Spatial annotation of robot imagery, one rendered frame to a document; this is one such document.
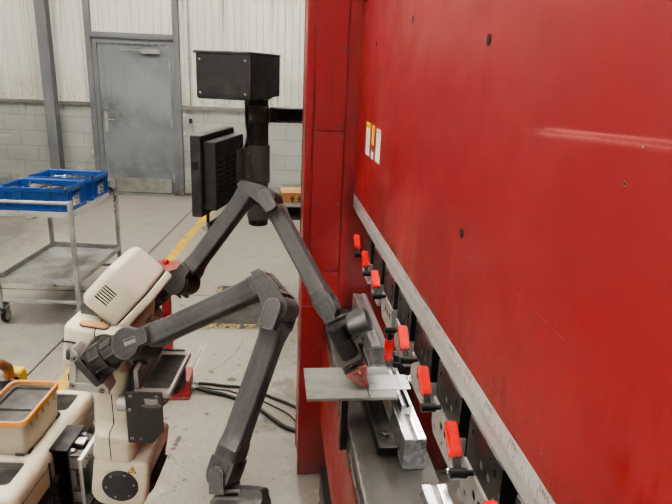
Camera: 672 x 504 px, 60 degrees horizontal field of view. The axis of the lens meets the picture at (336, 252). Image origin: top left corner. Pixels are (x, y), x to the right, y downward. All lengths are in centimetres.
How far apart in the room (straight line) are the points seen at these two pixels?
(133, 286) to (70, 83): 786
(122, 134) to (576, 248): 864
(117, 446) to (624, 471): 144
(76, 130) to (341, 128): 728
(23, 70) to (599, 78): 920
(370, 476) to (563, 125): 114
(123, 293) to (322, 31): 131
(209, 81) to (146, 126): 646
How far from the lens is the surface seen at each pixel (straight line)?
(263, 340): 132
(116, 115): 915
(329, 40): 241
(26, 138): 976
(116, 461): 188
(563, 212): 75
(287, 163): 876
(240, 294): 136
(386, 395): 175
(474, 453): 107
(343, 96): 242
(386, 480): 165
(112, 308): 165
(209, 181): 266
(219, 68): 259
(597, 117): 70
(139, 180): 919
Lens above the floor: 190
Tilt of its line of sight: 17 degrees down
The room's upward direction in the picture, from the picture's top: 2 degrees clockwise
